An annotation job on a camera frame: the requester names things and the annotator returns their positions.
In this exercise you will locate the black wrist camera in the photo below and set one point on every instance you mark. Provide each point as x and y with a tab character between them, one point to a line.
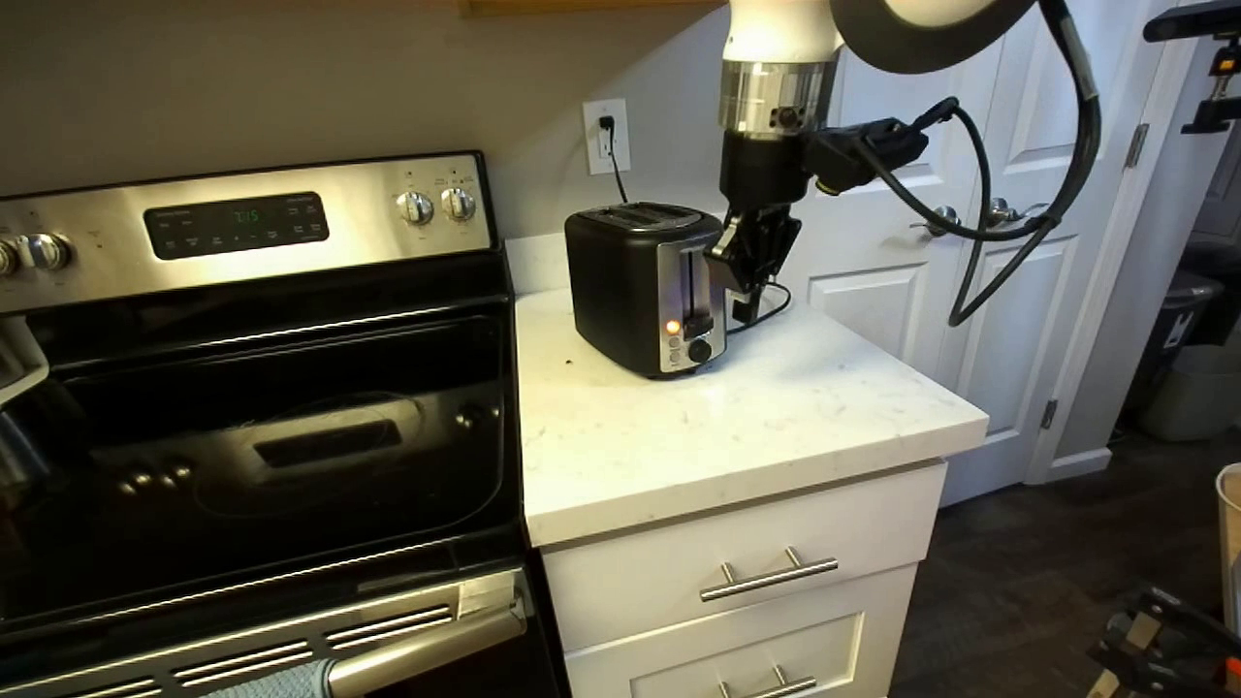
866	146

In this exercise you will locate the black and orange tool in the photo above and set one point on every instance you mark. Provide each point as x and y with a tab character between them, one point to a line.
1165	641

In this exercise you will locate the beige bucket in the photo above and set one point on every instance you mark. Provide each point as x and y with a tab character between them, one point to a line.
1232	545

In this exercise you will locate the white wall outlet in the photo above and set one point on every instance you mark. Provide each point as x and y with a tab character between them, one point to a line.
595	157

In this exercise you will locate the grey dish towel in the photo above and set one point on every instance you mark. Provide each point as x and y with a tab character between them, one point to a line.
277	683

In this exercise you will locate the stainless steel black stove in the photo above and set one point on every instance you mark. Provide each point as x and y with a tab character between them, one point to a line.
257	429

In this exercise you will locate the white base cabinet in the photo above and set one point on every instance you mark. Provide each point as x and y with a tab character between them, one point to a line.
777	530

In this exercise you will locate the black and steel toaster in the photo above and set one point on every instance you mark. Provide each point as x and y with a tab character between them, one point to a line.
623	290

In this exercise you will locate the silver stove knob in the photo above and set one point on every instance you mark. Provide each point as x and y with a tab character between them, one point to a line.
458	203
49	249
412	205

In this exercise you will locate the silver door hinge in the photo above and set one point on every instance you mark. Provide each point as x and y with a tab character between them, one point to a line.
1139	146
1050	411

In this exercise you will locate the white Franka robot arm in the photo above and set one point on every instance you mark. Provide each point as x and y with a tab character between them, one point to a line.
777	77

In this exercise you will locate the white panel door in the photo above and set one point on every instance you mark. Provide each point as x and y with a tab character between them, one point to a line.
878	310
1022	353

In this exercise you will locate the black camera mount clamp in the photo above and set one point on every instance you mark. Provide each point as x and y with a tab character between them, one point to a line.
1197	22

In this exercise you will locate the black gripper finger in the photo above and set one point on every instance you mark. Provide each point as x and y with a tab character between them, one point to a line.
768	253
725	237

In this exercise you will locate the grey trash bin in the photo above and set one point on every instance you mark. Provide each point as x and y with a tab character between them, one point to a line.
1188	372

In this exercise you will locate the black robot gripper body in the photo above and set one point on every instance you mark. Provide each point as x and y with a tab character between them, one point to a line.
760	174

